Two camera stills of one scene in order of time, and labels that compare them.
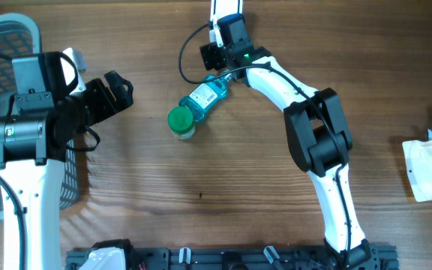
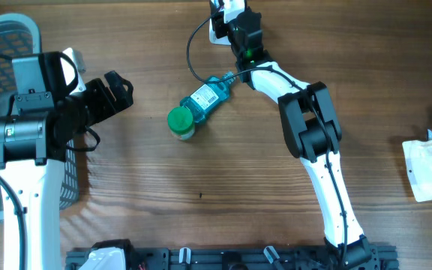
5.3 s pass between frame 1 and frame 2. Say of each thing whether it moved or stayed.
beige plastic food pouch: stayed
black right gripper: moved
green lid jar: stayed
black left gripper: stayed
